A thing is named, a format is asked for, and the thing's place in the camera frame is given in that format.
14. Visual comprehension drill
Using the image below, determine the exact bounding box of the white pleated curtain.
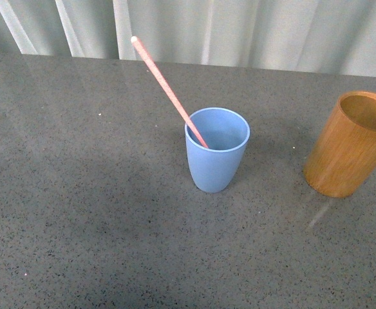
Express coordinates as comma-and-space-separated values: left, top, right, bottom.
0, 1, 376, 77

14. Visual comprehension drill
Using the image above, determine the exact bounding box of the blue plastic cup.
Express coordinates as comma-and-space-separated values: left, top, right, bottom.
184, 108, 250, 193

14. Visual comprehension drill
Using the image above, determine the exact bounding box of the round bamboo chopstick holder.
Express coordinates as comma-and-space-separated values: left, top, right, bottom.
303, 91, 376, 198

